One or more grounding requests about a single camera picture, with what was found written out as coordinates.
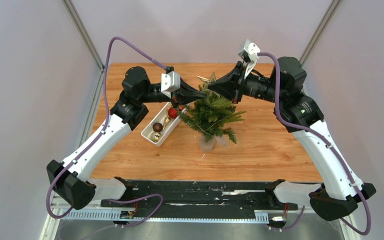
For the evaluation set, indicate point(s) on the clear battery box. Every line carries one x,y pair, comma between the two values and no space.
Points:
222,140

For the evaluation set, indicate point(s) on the right aluminium frame post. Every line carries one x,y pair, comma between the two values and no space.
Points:
325,20

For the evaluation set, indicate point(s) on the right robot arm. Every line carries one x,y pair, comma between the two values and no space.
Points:
341,190

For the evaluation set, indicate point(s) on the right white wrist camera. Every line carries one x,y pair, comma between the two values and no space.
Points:
249,54

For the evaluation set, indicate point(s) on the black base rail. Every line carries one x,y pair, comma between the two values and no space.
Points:
203,199

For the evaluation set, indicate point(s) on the red glitter ball ornament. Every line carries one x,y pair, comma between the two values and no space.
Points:
172,113

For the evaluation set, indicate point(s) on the aluminium frame post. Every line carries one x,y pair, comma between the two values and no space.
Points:
74,15
325,20

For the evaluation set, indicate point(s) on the small green christmas tree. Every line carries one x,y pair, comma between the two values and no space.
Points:
210,117

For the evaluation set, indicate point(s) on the left aluminium frame post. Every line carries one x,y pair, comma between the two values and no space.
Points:
74,15

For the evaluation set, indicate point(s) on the gold ball ornament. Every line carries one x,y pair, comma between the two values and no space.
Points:
155,137

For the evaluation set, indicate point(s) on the dark brown ball ornament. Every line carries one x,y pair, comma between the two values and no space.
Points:
157,127

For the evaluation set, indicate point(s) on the white ornament tray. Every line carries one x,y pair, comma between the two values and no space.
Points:
169,125

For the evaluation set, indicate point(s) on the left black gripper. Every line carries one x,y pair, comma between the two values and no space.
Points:
185,95

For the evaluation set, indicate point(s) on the silver star ornament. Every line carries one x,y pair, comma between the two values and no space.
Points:
207,81

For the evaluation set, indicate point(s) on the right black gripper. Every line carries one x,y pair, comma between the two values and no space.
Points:
231,86

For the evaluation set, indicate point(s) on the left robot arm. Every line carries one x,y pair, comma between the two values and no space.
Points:
70,178

